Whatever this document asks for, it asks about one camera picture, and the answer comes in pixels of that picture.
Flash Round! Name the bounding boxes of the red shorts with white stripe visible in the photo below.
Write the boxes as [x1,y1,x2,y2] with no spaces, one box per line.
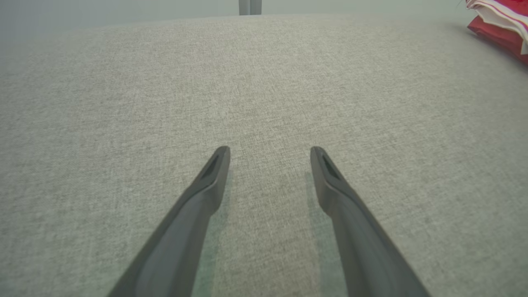
[465,0,528,66]

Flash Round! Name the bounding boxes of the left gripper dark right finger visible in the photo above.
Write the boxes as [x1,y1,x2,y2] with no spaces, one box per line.
[311,146,431,297]

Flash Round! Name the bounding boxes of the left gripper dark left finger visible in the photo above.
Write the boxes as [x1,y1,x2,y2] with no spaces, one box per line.
[108,146,231,297]

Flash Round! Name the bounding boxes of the grey fabric sofa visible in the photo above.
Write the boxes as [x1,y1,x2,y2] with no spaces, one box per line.
[0,14,528,297]

